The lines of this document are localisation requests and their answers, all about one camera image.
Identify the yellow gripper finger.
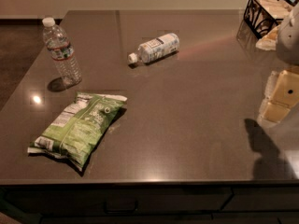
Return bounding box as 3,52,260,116
258,66,299,123

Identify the clear water bottle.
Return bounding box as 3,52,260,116
42,17,82,87

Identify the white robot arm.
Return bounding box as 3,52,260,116
258,5,299,127

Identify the white lying labelled bottle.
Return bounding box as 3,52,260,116
128,33,179,63

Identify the green snack bag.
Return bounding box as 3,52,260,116
27,92,127,172

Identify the dark drawer front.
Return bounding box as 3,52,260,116
6,188,231,217

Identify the black wire basket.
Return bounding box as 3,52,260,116
243,0,294,38

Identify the black drawer handle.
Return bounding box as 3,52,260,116
103,201,139,215

